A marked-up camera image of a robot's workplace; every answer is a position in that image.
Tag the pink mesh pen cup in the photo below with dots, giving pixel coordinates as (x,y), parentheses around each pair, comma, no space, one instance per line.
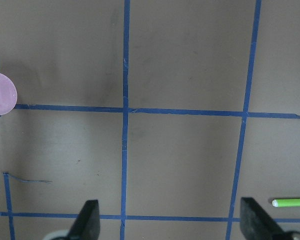
(8,95)

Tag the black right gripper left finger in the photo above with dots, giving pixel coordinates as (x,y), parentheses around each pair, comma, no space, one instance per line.
(87,225)

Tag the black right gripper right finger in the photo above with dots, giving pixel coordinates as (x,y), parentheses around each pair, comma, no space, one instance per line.
(256,223)

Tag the green highlighter pen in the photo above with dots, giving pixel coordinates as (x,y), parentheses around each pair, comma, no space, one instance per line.
(286,202)

